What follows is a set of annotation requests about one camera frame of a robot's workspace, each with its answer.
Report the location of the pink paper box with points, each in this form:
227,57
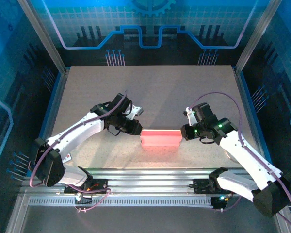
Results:
160,139

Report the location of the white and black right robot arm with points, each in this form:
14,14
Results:
247,157

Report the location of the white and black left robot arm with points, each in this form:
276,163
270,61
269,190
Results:
80,131

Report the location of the small red white sticker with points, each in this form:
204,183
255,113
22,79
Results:
68,157

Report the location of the control board with lights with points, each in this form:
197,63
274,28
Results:
218,202

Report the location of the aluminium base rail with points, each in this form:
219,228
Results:
148,178

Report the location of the aluminium side rail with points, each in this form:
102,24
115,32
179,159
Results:
245,97
60,87

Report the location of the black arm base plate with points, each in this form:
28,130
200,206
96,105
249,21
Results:
198,187
101,182

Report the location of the aluminium frame post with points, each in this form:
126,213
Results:
42,36
257,36

